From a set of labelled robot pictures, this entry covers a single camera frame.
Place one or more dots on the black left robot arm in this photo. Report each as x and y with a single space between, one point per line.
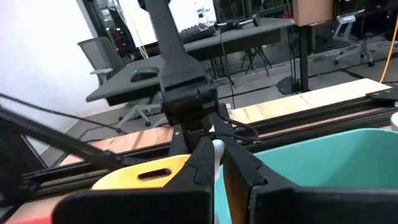
169 46

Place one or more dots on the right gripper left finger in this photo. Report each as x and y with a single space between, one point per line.
140 208

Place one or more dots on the grey desk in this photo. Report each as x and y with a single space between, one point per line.
248 37
124 87

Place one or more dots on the black keyboard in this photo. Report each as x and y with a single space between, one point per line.
196 32

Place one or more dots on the white office chair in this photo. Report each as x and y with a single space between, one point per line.
342 31

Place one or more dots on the yellow plastic bin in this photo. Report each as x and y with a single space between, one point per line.
124 177

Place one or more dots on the wooden box on black post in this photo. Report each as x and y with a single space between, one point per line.
312 12

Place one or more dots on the orange plastic basket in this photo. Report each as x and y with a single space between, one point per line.
28 221

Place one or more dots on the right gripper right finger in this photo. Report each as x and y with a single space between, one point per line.
311 208

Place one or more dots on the black computer mouse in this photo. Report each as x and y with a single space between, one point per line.
144 75

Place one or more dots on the black tripod legs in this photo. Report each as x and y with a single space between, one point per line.
256 60

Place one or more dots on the black equipment rack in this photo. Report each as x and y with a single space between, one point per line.
102 18

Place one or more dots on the teal plastic bin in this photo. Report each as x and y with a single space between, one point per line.
326 158

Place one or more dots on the grey office chair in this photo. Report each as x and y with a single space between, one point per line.
99 51

